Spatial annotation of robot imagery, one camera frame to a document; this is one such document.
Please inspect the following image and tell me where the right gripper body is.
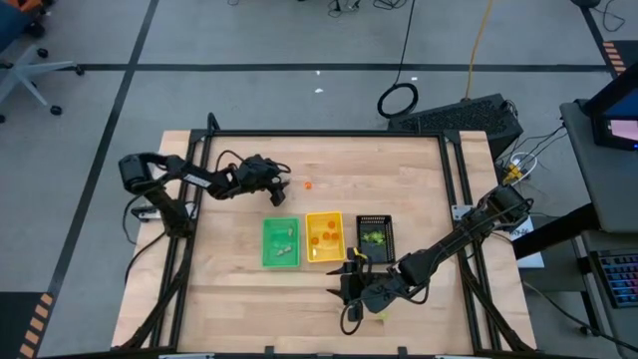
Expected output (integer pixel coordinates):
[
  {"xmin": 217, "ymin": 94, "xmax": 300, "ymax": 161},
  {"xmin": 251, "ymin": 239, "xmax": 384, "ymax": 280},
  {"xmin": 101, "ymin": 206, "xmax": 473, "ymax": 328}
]
[{"xmin": 343, "ymin": 247, "xmax": 408, "ymax": 323}]

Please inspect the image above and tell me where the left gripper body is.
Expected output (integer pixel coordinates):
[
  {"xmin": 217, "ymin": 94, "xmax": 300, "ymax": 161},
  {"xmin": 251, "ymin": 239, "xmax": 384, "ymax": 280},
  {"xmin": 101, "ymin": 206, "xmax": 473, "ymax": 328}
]
[{"xmin": 231, "ymin": 153, "xmax": 289, "ymax": 208}]

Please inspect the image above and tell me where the yellow plastic basket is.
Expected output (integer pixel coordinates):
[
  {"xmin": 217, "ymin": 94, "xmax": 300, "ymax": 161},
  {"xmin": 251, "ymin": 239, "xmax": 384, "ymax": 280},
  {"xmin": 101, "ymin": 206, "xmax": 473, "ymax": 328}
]
[{"xmin": 305, "ymin": 210, "xmax": 347, "ymax": 264}]

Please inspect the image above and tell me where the black plastic basket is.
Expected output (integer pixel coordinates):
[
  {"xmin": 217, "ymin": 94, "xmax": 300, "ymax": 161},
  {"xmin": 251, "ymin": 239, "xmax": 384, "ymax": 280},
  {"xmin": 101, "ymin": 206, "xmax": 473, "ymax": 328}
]
[{"xmin": 355, "ymin": 213, "xmax": 397, "ymax": 266}]

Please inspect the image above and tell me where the green plastic basket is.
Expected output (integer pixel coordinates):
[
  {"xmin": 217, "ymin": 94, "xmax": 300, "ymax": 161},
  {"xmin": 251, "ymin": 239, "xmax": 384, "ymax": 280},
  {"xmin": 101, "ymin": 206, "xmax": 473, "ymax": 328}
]
[{"xmin": 261, "ymin": 216, "xmax": 302, "ymax": 269}]

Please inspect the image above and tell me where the white paper sheet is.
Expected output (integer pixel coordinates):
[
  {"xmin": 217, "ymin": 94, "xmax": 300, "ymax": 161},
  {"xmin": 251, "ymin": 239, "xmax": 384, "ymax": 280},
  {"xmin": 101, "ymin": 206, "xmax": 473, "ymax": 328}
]
[{"xmin": 506, "ymin": 212, "xmax": 545, "ymax": 270}]

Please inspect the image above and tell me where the black desk support beam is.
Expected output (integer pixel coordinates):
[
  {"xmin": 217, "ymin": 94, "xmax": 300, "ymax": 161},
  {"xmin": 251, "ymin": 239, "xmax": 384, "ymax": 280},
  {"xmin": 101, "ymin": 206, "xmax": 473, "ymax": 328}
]
[{"xmin": 511, "ymin": 202, "xmax": 602, "ymax": 261}]

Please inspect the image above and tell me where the black computer tower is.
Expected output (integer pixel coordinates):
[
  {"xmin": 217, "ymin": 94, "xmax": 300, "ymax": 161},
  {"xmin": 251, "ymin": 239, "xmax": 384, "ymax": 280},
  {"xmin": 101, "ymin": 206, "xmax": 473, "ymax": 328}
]
[{"xmin": 387, "ymin": 93, "xmax": 524, "ymax": 162}]

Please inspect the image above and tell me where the grey keyboard shelf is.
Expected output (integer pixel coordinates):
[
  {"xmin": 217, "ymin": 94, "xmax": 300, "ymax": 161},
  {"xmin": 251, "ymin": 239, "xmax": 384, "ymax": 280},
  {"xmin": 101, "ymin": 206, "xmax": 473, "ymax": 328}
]
[{"xmin": 572, "ymin": 229, "xmax": 638, "ymax": 359}]

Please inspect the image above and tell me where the backlit computer keyboard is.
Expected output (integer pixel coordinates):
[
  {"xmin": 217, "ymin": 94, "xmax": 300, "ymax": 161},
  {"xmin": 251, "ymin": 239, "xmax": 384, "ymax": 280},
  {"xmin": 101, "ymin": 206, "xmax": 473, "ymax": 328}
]
[{"xmin": 595, "ymin": 247, "xmax": 638, "ymax": 309}]

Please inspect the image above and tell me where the grey desk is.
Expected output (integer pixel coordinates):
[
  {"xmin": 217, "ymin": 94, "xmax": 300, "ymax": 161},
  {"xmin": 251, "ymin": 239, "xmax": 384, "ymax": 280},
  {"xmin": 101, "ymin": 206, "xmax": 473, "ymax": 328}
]
[{"xmin": 559, "ymin": 98, "xmax": 638, "ymax": 235}]

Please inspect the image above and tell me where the blue office chair grey base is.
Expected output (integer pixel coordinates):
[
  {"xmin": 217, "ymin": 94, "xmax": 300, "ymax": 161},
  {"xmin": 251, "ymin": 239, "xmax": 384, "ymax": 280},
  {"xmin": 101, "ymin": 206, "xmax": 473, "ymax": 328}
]
[{"xmin": 0, "ymin": 4, "xmax": 86, "ymax": 125}]

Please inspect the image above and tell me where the orange office chair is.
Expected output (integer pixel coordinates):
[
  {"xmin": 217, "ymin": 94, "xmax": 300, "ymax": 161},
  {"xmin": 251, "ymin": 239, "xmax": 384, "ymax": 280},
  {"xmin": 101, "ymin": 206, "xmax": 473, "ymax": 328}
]
[{"xmin": 5, "ymin": 0, "xmax": 55, "ymax": 40}]

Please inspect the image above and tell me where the black orange-striped floor mat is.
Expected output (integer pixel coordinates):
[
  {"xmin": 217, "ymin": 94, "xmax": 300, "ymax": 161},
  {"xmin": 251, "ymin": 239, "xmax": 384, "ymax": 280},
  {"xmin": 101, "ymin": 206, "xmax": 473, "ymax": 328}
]
[
  {"xmin": 600, "ymin": 38, "xmax": 638, "ymax": 80},
  {"xmin": 0, "ymin": 291, "xmax": 55, "ymax": 359}
]

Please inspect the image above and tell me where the black computer monitor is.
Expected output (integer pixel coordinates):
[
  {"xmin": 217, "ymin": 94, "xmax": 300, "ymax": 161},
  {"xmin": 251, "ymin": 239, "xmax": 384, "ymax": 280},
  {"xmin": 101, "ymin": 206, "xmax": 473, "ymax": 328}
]
[{"xmin": 580, "ymin": 59, "xmax": 638, "ymax": 152}]

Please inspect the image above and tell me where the black aluminium table frame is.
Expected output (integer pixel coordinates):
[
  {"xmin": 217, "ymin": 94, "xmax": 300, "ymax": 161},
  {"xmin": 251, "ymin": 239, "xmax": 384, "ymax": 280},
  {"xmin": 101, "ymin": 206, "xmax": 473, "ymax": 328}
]
[{"xmin": 112, "ymin": 112, "xmax": 537, "ymax": 359}]

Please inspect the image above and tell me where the black coiled floor cable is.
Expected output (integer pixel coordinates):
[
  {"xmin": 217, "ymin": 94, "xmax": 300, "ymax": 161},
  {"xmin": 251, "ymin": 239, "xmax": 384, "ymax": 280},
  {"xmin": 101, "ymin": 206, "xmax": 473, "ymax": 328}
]
[{"xmin": 376, "ymin": 0, "xmax": 420, "ymax": 120}]

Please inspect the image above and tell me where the white cord with yellow plug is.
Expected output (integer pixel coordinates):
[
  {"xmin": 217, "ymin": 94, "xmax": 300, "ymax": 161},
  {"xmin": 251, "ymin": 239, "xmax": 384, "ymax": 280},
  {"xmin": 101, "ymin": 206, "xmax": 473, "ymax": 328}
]
[{"xmin": 499, "ymin": 151, "xmax": 540, "ymax": 189}]

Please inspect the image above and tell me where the black floor cable bundle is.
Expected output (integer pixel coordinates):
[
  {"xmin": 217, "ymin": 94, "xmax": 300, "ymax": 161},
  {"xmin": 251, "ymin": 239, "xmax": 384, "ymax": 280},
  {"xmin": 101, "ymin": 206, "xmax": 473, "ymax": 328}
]
[{"xmin": 326, "ymin": 0, "xmax": 411, "ymax": 12}]

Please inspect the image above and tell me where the black floor cable with plug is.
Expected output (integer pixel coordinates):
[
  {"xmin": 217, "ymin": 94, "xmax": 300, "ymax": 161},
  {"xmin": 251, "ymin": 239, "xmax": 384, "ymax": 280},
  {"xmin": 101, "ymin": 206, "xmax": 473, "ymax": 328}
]
[{"xmin": 517, "ymin": 278, "xmax": 638, "ymax": 354}]

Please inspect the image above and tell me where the yellow floor cable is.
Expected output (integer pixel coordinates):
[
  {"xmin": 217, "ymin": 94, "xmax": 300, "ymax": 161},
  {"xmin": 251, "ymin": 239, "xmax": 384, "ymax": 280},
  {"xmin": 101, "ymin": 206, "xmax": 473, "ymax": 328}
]
[{"xmin": 465, "ymin": 0, "xmax": 495, "ymax": 100}]

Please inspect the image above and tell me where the black looped floor cable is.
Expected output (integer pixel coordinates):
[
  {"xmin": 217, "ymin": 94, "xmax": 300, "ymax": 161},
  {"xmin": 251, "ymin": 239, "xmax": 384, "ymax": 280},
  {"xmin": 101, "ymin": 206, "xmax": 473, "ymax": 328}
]
[{"xmin": 591, "ymin": 0, "xmax": 627, "ymax": 34}]

